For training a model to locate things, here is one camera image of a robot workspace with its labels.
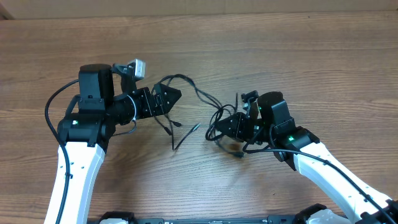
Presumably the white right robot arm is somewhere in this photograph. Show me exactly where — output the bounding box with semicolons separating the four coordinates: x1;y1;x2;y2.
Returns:
213;91;397;223

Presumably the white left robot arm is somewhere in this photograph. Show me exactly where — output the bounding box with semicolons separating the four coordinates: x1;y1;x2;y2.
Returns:
45;60;182;223

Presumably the black USB cable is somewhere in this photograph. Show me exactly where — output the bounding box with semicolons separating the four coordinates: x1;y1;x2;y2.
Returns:
155;73;245;159

